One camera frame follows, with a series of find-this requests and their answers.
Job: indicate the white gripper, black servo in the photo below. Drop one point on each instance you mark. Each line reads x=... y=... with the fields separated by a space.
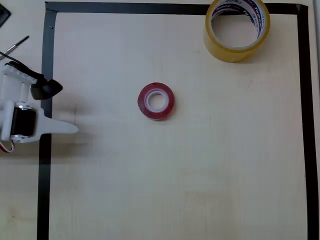
x=23 y=121

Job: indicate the small red tape roll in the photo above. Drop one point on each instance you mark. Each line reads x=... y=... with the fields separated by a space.
x=142 y=102

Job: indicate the big yellow tape roll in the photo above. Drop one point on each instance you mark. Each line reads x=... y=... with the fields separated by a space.
x=225 y=51

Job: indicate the thin metal screwdriver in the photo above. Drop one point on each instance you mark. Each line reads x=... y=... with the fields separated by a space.
x=15 y=46

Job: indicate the black flat object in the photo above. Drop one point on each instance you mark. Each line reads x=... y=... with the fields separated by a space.
x=3 y=15

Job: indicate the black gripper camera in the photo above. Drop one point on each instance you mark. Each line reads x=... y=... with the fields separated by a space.
x=45 y=89

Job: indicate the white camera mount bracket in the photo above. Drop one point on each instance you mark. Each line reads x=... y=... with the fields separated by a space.
x=12 y=82

